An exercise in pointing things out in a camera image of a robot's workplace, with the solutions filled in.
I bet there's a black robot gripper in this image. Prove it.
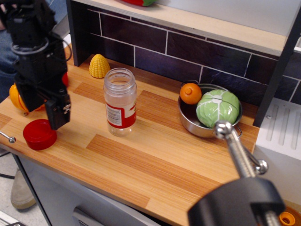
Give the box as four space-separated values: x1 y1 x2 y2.
13 39 71 130

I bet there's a red plastic cap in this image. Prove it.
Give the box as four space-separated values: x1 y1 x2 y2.
23 119 57 150

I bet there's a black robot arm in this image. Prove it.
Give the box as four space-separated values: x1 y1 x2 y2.
0 0 71 130

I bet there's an orange toy pumpkin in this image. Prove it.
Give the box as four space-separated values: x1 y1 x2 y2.
9 82 46 113

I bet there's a red toy bell pepper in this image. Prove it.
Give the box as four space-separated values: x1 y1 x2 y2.
62 72 69 87

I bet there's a small metal clamp rod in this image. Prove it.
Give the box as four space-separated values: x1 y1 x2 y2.
0 131 16 144

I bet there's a person leg in jeans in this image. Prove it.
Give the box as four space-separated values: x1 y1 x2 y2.
0 0 67 102

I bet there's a yellow toy corn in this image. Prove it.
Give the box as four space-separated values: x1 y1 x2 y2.
89 54 111 79

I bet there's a clear plastic jar red label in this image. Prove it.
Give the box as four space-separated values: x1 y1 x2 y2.
103 68 137 137

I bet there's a beige shoe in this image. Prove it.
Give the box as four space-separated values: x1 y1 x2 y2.
10 169 36 210

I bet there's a small steel pot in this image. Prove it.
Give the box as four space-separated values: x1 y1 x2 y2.
178 80 242 138

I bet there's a red green toy on shelf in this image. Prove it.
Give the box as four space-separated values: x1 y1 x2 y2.
122 0 157 7

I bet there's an orange toy fruit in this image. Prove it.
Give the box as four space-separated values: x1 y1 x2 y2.
180 83 202 105

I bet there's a wooden shelf board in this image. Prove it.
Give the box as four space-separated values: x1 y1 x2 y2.
82 0 287 56

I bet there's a green toy cabbage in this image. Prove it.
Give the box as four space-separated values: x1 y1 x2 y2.
196 89 240 128

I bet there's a black metal clamp with screw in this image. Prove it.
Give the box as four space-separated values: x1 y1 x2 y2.
188 121 285 226

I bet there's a white toy sink unit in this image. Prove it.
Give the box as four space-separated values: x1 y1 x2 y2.
254 47 301 161

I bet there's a grey drawer handle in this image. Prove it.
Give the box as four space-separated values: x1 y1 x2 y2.
72 208 103 226

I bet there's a black shelf post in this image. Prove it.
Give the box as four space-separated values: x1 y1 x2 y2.
253 4 301 127

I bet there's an orange plastic ring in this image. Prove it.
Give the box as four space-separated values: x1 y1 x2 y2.
278 211 296 226

